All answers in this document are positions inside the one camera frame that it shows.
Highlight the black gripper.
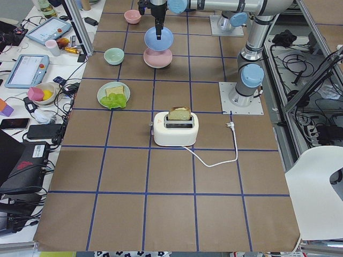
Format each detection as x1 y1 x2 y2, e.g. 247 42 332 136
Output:
138 0 167 40

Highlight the blue plate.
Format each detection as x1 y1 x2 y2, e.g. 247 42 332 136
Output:
144 27 174 51

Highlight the pink plate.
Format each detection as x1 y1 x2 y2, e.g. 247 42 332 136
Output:
143 48 173 66

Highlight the pink bowl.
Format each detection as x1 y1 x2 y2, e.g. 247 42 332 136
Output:
124 10 141 25

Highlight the cream plate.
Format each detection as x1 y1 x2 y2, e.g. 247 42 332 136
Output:
146 63 170 69

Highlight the green bowl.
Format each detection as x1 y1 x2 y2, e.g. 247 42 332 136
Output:
103 48 124 65

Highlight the black power adapter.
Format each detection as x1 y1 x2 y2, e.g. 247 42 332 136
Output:
84 17 99 26

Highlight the bread slice on plate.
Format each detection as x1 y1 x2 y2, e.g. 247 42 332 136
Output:
105 86 124 97

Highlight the green lettuce leaf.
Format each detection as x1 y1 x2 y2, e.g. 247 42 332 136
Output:
100 93 127 109

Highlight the green plate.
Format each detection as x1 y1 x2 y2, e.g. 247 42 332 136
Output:
97 82 130 106

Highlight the bread slice in toaster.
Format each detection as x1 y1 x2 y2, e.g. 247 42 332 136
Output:
168 107 191 120

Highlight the white toaster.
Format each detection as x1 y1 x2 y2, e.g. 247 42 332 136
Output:
153 111 199 147

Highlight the upper teach pendant tablet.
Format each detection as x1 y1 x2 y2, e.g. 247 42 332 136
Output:
26 17 71 45

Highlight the teach pendant tablet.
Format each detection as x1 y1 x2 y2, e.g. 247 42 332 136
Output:
26 17 71 45
4 54 49 89

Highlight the pink cup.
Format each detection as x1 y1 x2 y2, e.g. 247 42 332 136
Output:
44 40 61 56

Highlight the glass bottle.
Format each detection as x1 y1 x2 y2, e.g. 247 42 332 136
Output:
38 0 57 19

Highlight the yellow toy fruit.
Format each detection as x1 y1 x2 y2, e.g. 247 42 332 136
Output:
42 89 54 101

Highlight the beige bowl with toys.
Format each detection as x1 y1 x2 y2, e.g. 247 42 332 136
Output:
33 82 59 107

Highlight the lower teach pendant tablet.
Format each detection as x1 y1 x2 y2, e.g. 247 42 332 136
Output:
4 54 49 89

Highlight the pink toy block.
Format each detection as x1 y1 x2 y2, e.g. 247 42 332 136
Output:
27 87 44 101

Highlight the black smartphone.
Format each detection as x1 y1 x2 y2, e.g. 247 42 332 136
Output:
1 118 30 130

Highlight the purple toy block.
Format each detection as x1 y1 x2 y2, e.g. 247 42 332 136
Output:
0 99 14 117

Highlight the white chair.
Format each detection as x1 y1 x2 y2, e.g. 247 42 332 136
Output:
285 146 342 240

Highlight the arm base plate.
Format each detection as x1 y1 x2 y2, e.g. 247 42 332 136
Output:
210 15 244 37
219 82 264 115

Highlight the aluminium frame post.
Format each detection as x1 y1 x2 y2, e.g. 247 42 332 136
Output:
61 0 94 57

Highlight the white power cable with plug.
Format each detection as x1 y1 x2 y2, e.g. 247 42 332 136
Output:
181 122 239 168

